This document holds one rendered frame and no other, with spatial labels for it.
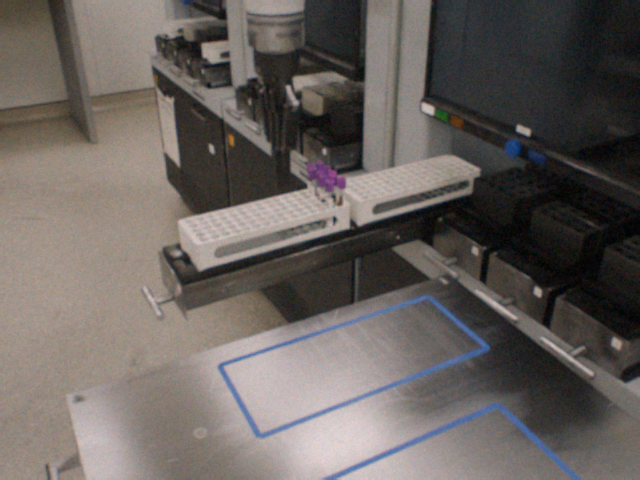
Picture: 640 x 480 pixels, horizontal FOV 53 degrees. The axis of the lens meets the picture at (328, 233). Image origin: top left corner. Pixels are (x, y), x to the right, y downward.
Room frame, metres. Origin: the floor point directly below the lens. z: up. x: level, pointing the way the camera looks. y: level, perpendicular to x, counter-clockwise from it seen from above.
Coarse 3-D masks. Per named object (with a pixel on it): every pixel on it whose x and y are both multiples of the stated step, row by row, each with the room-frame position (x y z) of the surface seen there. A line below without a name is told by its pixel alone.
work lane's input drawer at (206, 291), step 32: (352, 224) 1.05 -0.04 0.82; (384, 224) 1.07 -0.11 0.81; (416, 224) 1.10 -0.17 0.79; (160, 256) 0.96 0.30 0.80; (256, 256) 0.94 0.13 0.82; (288, 256) 0.96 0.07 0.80; (320, 256) 0.99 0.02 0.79; (352, 256) 1.02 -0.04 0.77; (192, 288) 0.87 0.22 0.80; (224, 288) 0.89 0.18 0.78; (256, 288) 0.92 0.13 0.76; (160, 320) 0.86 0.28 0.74
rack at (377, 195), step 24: (408, 168) 1.21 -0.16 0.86; (432, 168) 1.21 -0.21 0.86; (456, 168) 1.22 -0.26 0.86; (360, 192) 1.09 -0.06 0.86; (384, 192) 1.09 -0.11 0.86; (408, 192) 1.11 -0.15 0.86; (432, 192) 1.17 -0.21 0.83; (456, 192) 1.17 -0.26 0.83; (360, 216) 1.05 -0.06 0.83; (384, 216) 1.08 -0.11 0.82
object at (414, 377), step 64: (320, 320) 0.75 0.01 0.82; (384, 320) 0.75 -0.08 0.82; (448, 320) 0.75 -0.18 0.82; (128, 384) 0.62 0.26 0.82; (192, 384) 0.62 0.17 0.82; (256, 384) 0.62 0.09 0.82; (320, 384) 0.62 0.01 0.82; (384, 384) 0.62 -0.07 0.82; (448, 384) 0.62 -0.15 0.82; (512, 384) 0.62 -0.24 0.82; (576, 384) 0.62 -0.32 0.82; (128, 448) 0.51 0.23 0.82; (192, 448) 0.51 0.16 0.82; (256, 448) 0.51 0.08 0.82; (320, 448) 0.51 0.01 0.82; (384, 448) 0.51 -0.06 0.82; (448, 448) 0.51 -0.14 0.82; (512, 448) 0.51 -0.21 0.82; (576, 448) 0.51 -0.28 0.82
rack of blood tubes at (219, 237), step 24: (216, 216) 0.99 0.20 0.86; (240, 216) 0.99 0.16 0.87; (264, 216) 0.99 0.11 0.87; (288, 216) 0.99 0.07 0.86; (312, 216) 1.00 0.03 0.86; (336, 216) 1.02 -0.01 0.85; (192, 240) 0.91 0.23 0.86; (216, 240) 0.91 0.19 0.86; (240, 240) 1.01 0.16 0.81; (264, 240) 1.01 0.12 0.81; (288, 240) 0.98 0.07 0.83; (216, 264) 0.91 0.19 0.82
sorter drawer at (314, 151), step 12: (312, 132) 1.55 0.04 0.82; (324, 132) 1.53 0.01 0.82; (312, 144) 1.53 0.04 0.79; (324, 144) 1.49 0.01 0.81; (336, 144) 1.48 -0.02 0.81; (348, 144) 1.50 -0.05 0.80; (360, 144) 1.51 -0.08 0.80; (312, 156) 1.53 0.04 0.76; (324, 156) 1.48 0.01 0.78; (336, 156) 1.47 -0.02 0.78; (348, 156) 1.49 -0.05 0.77; (360, 156) 1.51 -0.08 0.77
